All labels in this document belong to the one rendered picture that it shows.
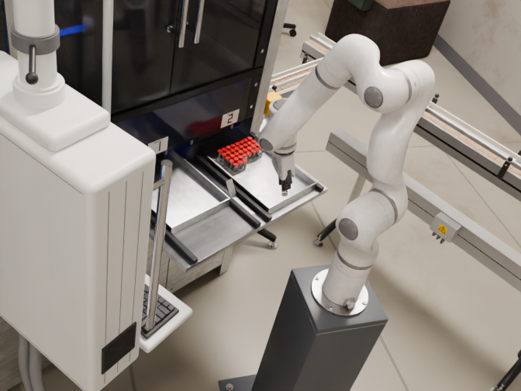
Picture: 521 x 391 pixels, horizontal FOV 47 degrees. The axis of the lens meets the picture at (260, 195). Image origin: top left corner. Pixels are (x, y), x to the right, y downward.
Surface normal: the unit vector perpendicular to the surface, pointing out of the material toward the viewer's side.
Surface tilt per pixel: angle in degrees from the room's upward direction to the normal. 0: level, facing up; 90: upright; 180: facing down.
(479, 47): 90
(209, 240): 0
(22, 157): 90
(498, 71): 90
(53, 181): 90
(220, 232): 0
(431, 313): 0
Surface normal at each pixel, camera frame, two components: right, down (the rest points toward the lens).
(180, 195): 0.18, -0.73
